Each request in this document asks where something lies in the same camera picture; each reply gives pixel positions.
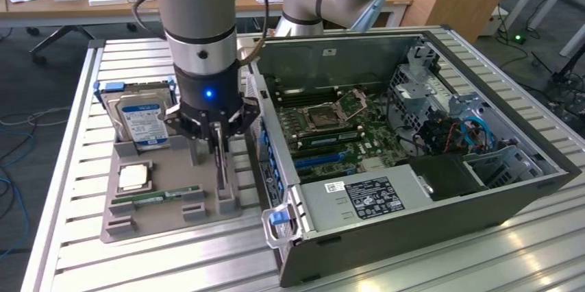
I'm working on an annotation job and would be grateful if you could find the long expansion slot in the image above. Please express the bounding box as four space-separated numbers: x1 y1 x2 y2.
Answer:
296 163 357 175
290 151 348 167

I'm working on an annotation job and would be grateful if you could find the silver CPU chip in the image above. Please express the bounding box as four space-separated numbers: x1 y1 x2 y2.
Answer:
116 165 149 193

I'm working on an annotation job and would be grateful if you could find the hard disk in blue caddy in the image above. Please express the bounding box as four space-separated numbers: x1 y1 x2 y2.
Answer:
92 78 178 142

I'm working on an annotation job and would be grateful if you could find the white floor cable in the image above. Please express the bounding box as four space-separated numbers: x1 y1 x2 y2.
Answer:
0 106 69 127

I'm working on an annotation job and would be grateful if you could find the black camera cable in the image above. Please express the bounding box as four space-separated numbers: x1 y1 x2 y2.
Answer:
130 0 272 66

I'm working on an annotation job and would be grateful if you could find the red disk wire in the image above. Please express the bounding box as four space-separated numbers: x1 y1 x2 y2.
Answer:
445 122 461 152

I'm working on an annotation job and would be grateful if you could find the black wire bundle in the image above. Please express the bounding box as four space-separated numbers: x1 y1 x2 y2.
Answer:
413 119 451 156

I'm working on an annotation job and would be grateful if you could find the black chair base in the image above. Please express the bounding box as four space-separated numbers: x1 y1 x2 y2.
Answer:
29 24 100 66

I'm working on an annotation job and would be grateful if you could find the black plastic air shroud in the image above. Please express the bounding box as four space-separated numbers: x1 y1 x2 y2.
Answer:
409 153 490 202

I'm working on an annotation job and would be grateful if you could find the bare green RAM stick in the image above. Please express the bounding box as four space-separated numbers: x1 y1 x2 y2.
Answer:
112 185 202 206

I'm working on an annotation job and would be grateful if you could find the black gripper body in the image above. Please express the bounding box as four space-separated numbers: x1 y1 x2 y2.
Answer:
174 62 250 125

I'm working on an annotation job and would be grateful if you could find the green motherboard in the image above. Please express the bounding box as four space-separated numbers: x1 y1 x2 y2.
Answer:
264 77 411 183

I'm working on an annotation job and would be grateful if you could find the blue floor cable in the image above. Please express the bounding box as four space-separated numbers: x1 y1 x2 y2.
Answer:
0 127 37 258

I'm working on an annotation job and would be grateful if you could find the open black PC case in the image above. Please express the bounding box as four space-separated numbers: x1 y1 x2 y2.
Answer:
233 24 583 289

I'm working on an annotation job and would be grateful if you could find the metal socket cover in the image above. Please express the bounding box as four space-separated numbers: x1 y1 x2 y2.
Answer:
336 88 370 115

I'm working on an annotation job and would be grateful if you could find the black tripod stand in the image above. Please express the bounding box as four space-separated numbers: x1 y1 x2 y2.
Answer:
529 27 585 108

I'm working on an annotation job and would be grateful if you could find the CPU socket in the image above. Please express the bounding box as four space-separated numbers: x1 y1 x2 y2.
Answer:
304 104 346 132

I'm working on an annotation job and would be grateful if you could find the hard disk with blue label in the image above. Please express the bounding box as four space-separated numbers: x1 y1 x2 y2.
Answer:
109 95 170 151

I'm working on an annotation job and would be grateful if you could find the grey power supply unit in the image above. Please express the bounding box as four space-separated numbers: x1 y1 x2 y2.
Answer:
296 164 433 233

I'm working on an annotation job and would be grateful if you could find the black NVIDIA graphics card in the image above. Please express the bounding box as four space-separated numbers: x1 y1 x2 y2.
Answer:
210 122 237 201

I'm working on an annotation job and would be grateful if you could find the grey parts rack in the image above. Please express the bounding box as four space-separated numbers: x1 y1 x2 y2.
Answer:
98 133 242 245

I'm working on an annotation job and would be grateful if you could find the metal disk bay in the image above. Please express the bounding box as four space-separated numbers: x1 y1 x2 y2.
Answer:
463 146 549 190
388 43 458 128

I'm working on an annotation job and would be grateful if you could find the white socket box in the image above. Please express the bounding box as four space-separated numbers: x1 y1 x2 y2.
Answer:
486 14 503 38

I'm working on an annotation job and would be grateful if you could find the blue disk wire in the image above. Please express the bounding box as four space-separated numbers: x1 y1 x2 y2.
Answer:
458 117 497 154

